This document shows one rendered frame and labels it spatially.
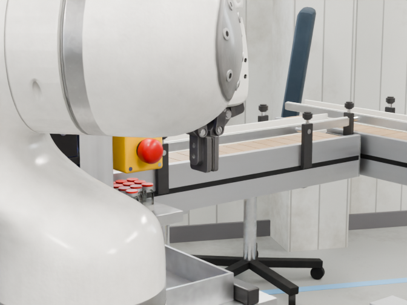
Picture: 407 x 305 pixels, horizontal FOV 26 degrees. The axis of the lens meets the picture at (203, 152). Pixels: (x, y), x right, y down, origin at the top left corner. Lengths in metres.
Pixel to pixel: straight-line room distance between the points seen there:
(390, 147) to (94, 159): 0.74
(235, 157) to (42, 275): 1.14
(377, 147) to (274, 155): 0.27
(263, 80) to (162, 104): 3.74
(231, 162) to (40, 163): 1.10
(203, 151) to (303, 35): 2.48
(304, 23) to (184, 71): 2.92
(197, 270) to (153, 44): 0.65
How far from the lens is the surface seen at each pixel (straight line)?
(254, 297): 1.07
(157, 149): 1.39
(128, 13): 0.51
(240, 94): 0.98
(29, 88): 0.54
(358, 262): 4.06
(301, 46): 3.44
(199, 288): 1.05
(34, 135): 0.60
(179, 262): 1.16
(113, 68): 0.52
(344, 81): 4.09
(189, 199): 1.63
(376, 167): 1.91
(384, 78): 4.49
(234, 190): 1.69
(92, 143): 1.36
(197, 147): 0.97
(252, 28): 4.22
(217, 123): 0.97
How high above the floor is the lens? 1.27
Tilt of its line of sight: 11 degrees down
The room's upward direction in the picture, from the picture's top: straight up
